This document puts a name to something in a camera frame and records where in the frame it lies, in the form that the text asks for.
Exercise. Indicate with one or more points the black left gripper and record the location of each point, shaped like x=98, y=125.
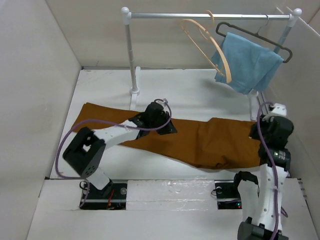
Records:
x=167, y=129

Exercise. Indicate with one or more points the light blue towel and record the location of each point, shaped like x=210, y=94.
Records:
x=252, y=66

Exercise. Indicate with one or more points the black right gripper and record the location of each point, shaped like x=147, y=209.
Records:
x=253, y=133

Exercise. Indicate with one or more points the white metal clothes rack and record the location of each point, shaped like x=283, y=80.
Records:
x=127, y=16

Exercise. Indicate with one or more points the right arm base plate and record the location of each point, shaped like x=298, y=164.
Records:
x=226, y=195

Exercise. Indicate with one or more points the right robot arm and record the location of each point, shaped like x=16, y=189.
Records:
x=261, y=197

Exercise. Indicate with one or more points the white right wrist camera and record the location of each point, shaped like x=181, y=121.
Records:
x=277, y=109

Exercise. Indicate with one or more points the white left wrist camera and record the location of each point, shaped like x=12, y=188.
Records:
x=163, y=102

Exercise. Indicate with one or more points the grey hanger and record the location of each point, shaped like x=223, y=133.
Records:
x=278, y=45

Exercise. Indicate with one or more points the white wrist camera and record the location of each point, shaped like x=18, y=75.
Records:
x=277, y=109
x=163, y=102

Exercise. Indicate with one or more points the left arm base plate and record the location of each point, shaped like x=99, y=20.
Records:
x=112, y=197

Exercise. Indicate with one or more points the brown trousers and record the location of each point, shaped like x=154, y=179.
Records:
x=216, y=144

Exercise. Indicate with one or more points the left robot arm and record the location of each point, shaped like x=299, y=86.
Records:
x=85, y=151

